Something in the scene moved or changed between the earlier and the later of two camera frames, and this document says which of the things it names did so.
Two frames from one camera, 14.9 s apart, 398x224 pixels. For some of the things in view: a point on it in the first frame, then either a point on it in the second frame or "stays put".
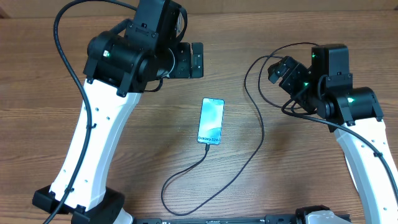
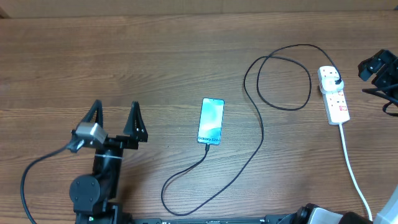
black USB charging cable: (206, 152) → (307, 98)
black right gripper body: (297, 86) → (389, 73)
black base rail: (245, 220) stays put
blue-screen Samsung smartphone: (210, 126) stays put
